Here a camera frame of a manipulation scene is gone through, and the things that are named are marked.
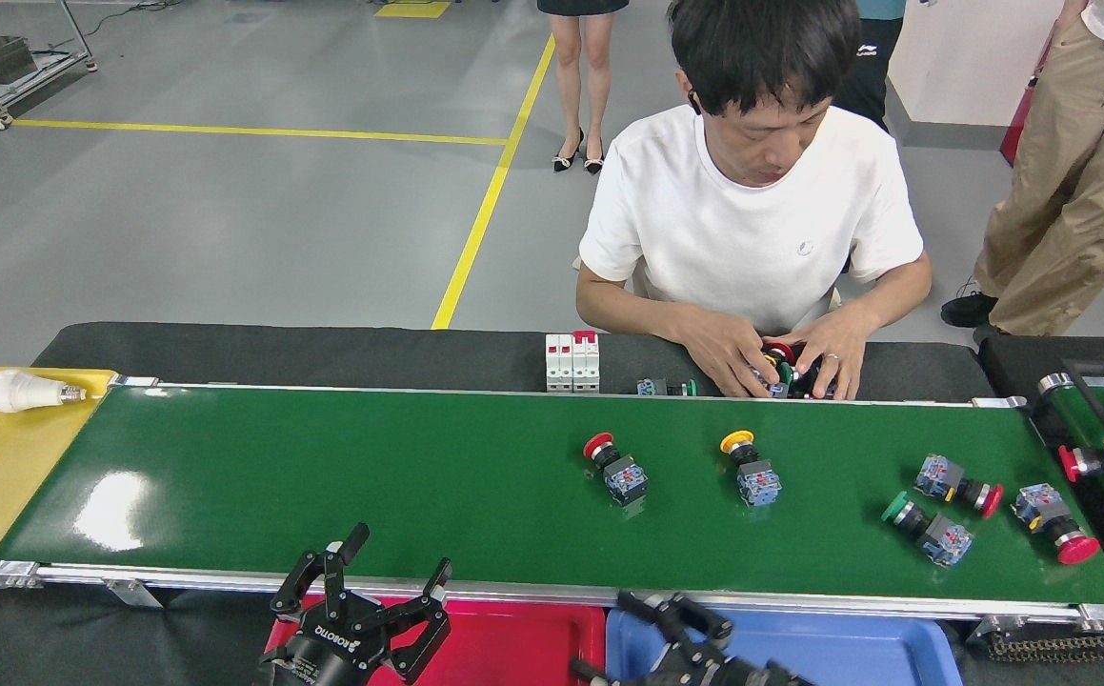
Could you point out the yellow push button switch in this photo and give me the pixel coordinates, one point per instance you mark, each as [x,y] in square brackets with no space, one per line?
[759,484]

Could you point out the person's right hand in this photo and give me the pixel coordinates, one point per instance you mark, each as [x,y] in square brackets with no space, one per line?
[723,348]

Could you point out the white circuit breaker grey toggles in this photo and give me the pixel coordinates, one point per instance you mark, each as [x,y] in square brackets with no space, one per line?
[559,367]

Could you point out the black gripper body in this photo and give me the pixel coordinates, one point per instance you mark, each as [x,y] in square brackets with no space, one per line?
[723,674]
[323,657]

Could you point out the person's right forearm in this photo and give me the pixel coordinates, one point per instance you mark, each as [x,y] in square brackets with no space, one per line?
[628,310]

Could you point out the blue plastic bin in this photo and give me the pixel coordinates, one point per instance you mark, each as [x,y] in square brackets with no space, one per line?
[847,653]

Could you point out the red plastic bin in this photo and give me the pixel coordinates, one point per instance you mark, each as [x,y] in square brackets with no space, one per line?
[513,648]

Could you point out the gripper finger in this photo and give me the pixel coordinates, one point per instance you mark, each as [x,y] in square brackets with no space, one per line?
[318,586]
[680,624]
[428,619]
[609,676]

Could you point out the white circuit breaker red toggles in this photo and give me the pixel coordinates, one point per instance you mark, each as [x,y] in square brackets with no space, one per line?
[586,367]

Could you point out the red fire extinguisher box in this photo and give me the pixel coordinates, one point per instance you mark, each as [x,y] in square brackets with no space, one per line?
[1016,138]

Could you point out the person's left hand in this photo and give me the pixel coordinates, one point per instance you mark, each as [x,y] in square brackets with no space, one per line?
[837,338]

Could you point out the small green push button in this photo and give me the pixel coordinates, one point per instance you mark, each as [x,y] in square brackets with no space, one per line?
[688,387]

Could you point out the white light bulb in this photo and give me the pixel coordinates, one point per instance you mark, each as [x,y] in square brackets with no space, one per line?
[18,391]

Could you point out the person's left forearm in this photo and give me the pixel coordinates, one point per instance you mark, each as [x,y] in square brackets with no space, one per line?
[894,291]

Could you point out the long green conveyor belt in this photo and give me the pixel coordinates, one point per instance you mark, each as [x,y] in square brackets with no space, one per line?
[418,476]

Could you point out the metal shelf rack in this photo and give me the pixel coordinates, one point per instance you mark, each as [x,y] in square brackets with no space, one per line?
[61,62]

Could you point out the seated person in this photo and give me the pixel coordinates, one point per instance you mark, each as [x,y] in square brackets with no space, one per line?
[752,238]

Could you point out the grey metal box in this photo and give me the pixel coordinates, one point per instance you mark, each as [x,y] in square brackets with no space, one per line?
[4,59]

